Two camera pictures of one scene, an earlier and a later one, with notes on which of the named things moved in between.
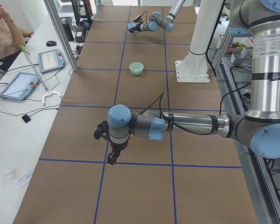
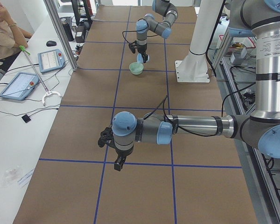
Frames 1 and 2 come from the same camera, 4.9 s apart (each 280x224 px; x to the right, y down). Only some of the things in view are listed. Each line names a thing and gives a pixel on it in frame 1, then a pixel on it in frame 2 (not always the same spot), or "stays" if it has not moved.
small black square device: [26, 118] stays
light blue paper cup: [131, 27] to [140, 59]
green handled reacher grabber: [47, 93] stays
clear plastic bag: [10, 175] stays
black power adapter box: [80, 34] stays
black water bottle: [68, 30] stays
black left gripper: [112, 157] to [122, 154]
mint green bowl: [136, 68] stays
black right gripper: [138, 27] to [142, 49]
